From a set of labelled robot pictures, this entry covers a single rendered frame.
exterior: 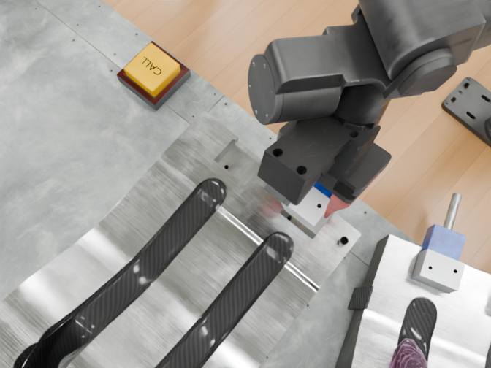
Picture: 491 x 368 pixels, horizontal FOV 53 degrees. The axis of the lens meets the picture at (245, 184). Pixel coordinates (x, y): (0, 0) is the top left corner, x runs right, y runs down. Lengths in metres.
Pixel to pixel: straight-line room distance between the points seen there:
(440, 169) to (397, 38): 0.45
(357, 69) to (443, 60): 0.06
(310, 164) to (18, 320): 0.36
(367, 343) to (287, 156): 0.31
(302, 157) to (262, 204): 0.22
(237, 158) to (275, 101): 0.29
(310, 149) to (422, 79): 0.11
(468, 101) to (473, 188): 0.14
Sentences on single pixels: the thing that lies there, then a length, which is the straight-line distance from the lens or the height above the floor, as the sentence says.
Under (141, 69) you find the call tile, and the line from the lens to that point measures 0.77.
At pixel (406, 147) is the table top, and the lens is 0.79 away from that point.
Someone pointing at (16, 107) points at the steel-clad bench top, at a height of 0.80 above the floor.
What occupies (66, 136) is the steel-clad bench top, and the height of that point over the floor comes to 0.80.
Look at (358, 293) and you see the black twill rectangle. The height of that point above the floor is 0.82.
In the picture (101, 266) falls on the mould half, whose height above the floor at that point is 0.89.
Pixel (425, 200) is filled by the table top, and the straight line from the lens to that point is 0.77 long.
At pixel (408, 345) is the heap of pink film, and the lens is 0.66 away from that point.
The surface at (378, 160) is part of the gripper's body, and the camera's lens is 0.51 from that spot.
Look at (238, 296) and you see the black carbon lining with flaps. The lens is 0.61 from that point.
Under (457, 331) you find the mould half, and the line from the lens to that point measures 0.69.
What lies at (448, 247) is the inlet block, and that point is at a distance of 0.69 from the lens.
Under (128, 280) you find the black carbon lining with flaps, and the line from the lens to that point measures 0.62.
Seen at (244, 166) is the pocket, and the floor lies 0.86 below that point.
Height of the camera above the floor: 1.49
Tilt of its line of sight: 73 degrees down
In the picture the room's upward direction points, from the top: 5 degrees clockwise
